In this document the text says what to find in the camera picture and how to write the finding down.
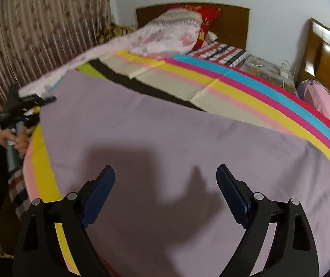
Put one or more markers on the person's left hand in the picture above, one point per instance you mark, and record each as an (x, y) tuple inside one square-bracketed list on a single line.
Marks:
[(20, 142)]

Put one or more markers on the small white floral pillow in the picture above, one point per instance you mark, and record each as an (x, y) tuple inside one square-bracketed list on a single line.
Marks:
[(211, 36)]

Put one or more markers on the red floral pillow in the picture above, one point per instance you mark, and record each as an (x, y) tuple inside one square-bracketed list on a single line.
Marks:
[(208, 20)]

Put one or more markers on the pale pink floral quilt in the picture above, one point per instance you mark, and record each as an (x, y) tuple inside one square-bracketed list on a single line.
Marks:
[(142, 40)]

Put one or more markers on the floral striped curtain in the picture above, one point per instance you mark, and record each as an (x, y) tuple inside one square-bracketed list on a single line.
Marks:
[(43, 28)]

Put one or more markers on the striped colourful bed sheet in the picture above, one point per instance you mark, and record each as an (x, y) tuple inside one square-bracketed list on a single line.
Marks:
[(240, 86)]

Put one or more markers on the brown patterned blanket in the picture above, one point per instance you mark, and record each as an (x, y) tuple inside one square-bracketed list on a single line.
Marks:
[(116, 31)]

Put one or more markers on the plaid cloth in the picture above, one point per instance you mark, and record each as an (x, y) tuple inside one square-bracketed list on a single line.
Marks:
[(19, 199), (219, 53)]

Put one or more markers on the floral covered nightstand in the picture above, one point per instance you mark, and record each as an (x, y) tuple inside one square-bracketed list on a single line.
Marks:
[(263, 72)]

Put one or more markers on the floral pink pillow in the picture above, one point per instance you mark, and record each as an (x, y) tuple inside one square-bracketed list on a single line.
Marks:
[(179, 18)]

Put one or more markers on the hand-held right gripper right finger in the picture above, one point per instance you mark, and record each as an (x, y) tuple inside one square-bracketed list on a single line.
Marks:
[(234, 199)]

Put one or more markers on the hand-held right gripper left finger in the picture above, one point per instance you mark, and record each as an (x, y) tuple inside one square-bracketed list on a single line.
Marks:
[(98, 199)]

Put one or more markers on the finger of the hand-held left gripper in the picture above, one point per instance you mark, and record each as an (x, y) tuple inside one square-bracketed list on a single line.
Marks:
[(33, 119), (42, 100)]

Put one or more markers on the purple pants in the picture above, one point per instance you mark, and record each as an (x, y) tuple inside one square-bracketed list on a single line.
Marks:
[(182, 138)]

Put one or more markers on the white power strip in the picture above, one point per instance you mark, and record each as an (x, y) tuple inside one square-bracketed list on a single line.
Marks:
[(286, 70)]

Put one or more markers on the glossy brown wooden headboard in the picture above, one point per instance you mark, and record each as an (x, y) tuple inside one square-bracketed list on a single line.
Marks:
[(326, 60)]

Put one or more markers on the dark plain wooden headboard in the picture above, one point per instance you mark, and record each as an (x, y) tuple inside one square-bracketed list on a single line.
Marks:
[(234, 23)]

